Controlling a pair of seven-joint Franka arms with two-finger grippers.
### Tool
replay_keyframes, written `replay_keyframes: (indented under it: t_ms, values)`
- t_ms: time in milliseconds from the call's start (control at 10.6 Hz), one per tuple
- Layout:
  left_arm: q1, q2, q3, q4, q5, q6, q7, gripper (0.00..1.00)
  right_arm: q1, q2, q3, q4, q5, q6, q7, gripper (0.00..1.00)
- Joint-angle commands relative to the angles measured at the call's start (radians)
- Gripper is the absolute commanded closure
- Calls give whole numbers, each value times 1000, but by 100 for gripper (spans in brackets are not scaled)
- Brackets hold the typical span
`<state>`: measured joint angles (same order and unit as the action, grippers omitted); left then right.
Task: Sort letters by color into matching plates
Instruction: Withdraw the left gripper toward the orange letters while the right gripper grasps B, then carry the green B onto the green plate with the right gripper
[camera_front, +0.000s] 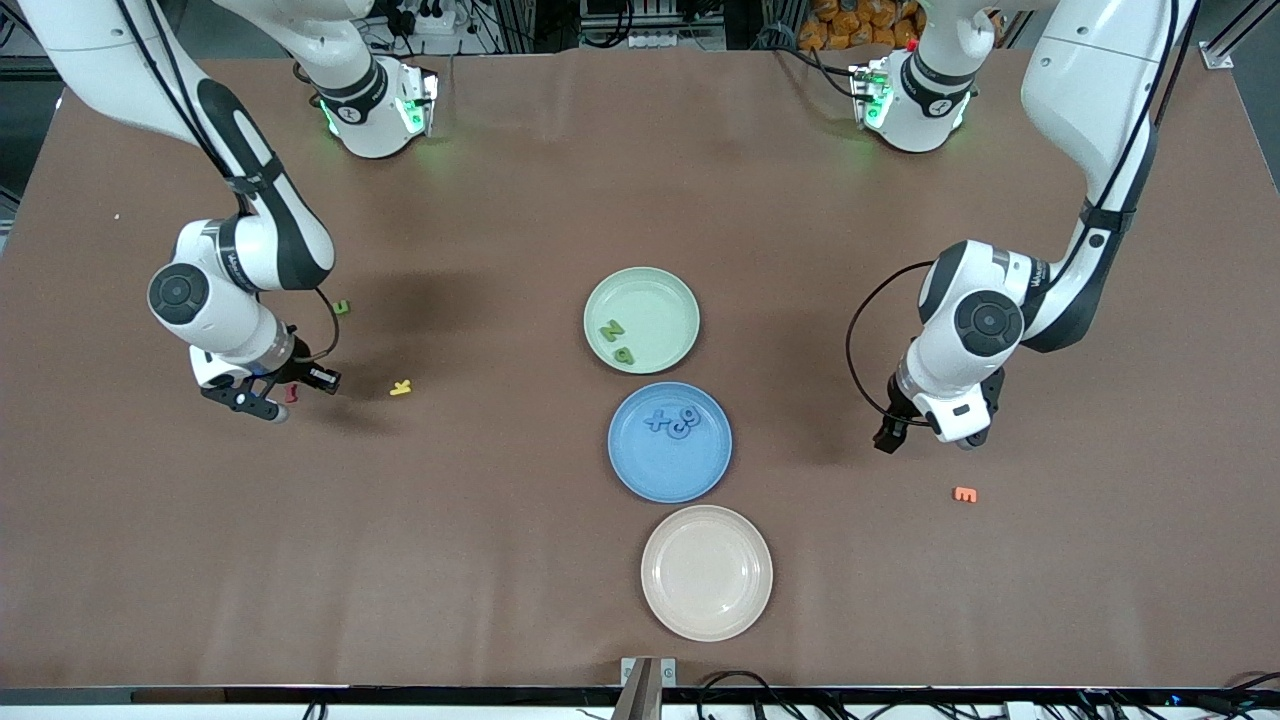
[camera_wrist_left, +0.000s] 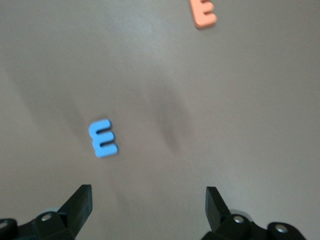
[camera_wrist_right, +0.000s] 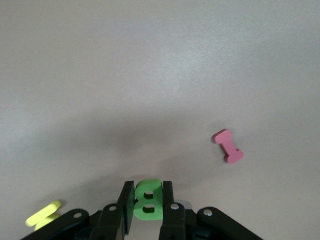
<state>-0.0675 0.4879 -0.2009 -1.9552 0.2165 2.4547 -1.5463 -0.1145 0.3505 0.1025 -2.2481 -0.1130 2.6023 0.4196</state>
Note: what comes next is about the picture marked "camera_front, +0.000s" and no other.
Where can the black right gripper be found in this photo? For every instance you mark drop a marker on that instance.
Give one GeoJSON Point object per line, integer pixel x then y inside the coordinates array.
{"type": "Point", "coordinates": [297, 371]}

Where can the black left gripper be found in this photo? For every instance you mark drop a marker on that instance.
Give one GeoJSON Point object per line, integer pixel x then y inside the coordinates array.
{"type": "Point", "coordinates": [897, 416]}

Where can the blue lowercase letter g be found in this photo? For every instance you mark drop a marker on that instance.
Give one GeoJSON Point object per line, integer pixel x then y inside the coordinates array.
{"type": "Point", "coordinates": [689, 415]}

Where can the blue letter X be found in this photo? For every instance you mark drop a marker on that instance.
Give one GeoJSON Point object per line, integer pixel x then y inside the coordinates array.
{"type": "Point", "coordinates": [657, 420]}

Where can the green letter N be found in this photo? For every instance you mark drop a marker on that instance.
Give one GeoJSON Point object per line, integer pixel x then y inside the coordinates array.
{"type": "Point", "coordinates": [611, 329]}

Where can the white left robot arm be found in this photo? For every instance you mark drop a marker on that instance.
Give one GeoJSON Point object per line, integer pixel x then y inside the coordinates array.
{"type": "Point", "coordinates": [1090, 80]}

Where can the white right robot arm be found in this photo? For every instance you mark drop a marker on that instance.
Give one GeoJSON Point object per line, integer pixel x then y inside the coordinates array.
{"type": "Point", "coordinates": [225, 320]}

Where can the beige plate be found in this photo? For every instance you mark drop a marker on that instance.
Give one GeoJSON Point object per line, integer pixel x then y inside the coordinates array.
{"type": "Point", "coordinates": [707, 573]}

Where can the brown table cover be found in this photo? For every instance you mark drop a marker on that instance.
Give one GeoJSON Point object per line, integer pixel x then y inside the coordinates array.
{"type": "Point", "coordinates": [500, 560]}

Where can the blue plate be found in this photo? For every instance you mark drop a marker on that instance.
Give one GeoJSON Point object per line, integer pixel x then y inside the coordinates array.
{"type": "Point", "coordinates": [650, 465]}

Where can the green plate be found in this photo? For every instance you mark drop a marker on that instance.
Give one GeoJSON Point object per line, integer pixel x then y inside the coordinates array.
{"type": "Point", "coordinates": [655, 300]}

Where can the orange mesh bag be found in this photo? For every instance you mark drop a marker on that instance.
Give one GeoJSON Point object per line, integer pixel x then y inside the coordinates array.
{"type": "Point", "coordinates": [850, 25]}

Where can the long white power strip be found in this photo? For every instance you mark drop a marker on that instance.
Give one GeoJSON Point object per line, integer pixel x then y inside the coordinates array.
{"type": "Point", "coordinates": [680, 40]}

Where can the grey metal bracket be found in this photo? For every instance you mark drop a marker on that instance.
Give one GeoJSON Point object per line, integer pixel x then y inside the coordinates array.
{"type": "Point", "coordinates": [668, 672]}

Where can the brown vertical post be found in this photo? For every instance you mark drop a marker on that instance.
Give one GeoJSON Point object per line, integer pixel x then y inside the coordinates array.
{"type": "Point", "coordinates": [640, 700]}

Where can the aluminium frame profile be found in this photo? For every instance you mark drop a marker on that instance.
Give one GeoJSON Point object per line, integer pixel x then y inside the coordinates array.
{"type": "Point", "coordinates": [1222, 57]}

